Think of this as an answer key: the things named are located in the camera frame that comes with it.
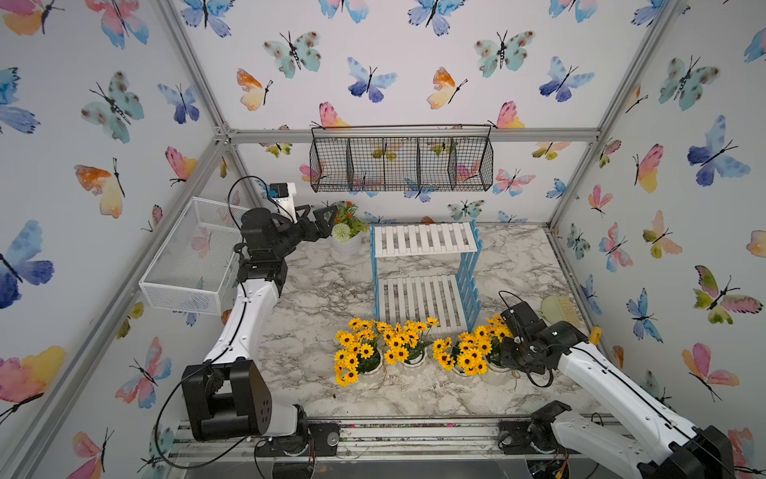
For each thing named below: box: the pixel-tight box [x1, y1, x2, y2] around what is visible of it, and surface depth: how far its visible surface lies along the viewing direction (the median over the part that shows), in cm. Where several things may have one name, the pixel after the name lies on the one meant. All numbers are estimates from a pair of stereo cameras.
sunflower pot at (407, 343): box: [383, 317, 440, 369], surface depth 79 cm
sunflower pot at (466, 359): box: [432, 325, 493, 387], surface depth 76 cm
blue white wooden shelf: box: [370, 219, 484, 335], surface depth 98 cm
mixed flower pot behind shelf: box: [331, 201, 371, 263], surface depth 103 cm
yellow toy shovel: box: [588, 326, 603, 347], surface depth 91 cm
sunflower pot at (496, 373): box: [481, 314, 514, 386], surface depth 79 cm
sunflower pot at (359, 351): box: [333, 317, 384, 388], surface depth 76 cm
